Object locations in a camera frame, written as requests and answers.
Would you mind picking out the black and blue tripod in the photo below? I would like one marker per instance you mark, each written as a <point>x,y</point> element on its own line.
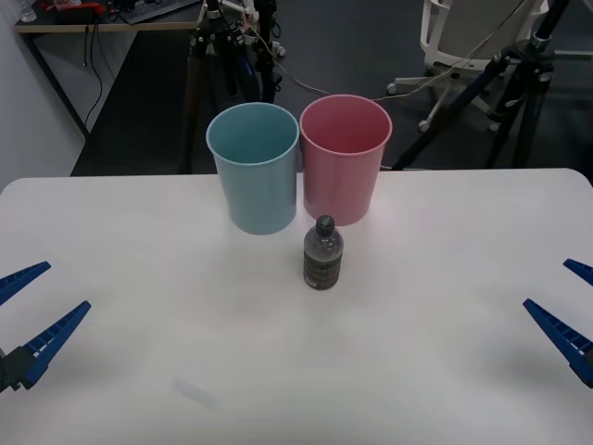
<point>528,60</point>

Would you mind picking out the black keyboard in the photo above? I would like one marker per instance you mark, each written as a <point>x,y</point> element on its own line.
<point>153,9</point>

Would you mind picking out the small dark plastic bottle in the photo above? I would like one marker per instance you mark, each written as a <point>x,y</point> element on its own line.
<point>323,259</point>

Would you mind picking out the black tripod with brown leg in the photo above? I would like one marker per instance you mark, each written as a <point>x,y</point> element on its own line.
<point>194,69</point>

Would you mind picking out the pale blue plastic bin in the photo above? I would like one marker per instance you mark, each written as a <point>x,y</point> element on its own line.
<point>259,199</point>

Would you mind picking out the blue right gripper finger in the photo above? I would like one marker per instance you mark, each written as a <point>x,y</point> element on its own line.
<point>583,270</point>
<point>567,340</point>

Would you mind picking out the wooden-edged black desk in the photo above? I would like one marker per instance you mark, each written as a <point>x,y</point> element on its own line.
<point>69,27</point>

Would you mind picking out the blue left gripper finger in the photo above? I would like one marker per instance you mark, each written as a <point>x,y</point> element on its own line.
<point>51,336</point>
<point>21,278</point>

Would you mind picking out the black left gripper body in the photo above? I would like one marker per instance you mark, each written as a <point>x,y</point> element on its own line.
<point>3,375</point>

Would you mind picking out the white office chair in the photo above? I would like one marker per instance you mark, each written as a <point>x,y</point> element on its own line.
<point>463,41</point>

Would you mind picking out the pink plastic bin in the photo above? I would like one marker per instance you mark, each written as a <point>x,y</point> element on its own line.
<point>340,190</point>

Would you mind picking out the red tool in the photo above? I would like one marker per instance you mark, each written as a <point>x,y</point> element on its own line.
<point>88,6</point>

